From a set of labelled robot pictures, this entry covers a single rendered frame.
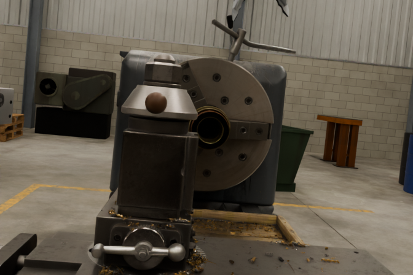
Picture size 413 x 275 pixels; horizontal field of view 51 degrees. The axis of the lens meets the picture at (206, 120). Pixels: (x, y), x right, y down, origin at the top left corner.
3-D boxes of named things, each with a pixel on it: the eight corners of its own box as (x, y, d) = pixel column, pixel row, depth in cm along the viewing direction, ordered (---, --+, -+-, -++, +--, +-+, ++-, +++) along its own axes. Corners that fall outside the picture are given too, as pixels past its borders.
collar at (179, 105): (126, 110, 49) (128, 84, 49) (196, 117, 50) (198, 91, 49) (115, 113, 41) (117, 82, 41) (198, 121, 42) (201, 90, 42)
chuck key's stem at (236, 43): (225, 73, 103) (243, 28, 103) (218, 72, 105) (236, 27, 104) (230, 77, 105) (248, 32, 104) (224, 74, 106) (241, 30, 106)
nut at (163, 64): (144, 85, 47) (147, 53, 47) (180, 89, 47) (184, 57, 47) (141, 85, 43) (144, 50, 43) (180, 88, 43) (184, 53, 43)
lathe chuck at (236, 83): (123, 159, 109) (168, 41, 108) (240, 202, 111) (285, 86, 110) (118, 164, 100) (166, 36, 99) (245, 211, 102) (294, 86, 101)
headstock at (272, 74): (129, 159, 175) (137, 62, 173) (246, 169, 178) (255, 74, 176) (100, 192, 116) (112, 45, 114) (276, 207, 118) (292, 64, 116)
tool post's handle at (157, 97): (147, 111, 42) (149, 91, 42) (167, 113, 42) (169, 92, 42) (142, 113, 38) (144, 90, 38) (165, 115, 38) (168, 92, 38)
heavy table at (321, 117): (311, 155, 1042) (316, 114, 1037) (329, 157, 1045) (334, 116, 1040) (337, 167, 882) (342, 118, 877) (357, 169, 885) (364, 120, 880)
